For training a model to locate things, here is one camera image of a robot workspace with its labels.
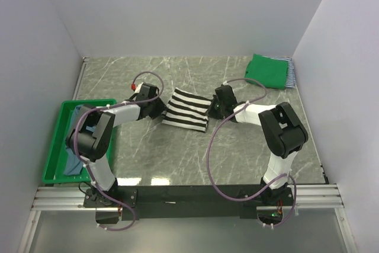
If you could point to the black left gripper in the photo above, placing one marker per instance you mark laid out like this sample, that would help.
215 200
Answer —
161 106

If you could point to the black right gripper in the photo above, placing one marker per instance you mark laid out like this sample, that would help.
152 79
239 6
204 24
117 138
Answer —
211 112

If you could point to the black white striped garment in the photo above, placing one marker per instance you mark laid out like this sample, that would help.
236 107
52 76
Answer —
187 111

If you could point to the green garment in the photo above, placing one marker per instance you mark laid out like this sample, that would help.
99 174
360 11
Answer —
272 73

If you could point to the blue white striped tank top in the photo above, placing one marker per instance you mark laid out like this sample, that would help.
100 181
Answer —
291 77

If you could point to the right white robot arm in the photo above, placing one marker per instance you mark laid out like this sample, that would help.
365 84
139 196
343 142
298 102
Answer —
283 131

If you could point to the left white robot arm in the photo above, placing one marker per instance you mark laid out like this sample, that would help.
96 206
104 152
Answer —
90 137

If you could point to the grey blue garment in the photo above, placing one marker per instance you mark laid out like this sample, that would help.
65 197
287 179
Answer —
73 164

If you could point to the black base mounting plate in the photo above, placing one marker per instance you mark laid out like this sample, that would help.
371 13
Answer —
180 201

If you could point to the green plastic basket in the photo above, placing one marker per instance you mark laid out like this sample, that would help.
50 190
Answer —
54 170

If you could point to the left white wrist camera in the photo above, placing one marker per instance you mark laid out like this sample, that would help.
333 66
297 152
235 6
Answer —
136 86

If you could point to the aluminium frame rail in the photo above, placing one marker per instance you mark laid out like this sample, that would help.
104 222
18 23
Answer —
316 196

